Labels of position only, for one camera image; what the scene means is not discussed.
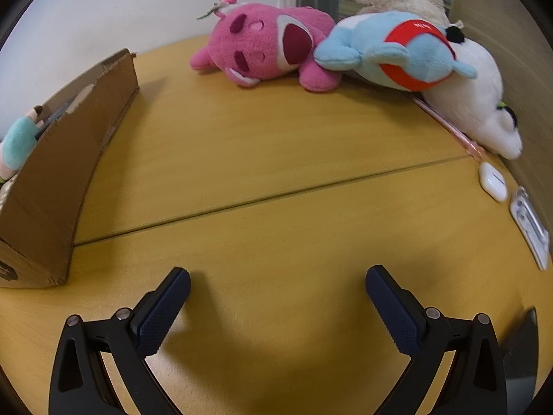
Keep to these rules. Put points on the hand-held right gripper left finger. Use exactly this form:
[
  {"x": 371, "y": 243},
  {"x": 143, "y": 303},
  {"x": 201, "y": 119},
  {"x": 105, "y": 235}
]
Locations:
[{"x": 162, "y": 311}]

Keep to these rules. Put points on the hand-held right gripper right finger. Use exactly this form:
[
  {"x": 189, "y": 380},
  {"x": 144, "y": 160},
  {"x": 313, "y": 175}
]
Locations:
[{"x": 397, "y": 311}]

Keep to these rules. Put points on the pink plush bear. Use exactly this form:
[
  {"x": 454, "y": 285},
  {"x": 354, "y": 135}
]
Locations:
[{"x": 259, "y": 43}]

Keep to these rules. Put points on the blue and red plush toy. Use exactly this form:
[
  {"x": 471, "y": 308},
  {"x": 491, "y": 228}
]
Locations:
[{"x": 367, "y": 47}]

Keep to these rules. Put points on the white earbuds case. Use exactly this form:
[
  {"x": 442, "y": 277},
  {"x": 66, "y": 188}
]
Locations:
[{"x": 492, "y": 180}]

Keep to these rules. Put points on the beige desk partition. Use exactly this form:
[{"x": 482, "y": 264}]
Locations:
[{"x": 518, "y": 52}]

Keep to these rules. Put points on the brown cardboard box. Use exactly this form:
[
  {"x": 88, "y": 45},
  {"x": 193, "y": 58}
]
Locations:
[{"x": 52, "y": 181}]

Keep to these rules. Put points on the pink pen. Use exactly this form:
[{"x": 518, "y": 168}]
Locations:
[{"x": 449, "y": 129}]

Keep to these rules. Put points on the teal and pink plush pig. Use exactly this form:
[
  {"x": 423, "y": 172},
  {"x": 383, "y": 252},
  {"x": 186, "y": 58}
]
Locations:
[{"x": 17, "y": 142}]

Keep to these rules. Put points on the clear phone case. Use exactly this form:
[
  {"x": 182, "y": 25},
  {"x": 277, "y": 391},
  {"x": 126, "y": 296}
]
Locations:
[{"x": 529, "y": 224}]

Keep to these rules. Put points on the white plush dog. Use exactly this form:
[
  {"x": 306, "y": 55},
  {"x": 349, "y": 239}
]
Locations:
[{"x": 475, "y": 95}]

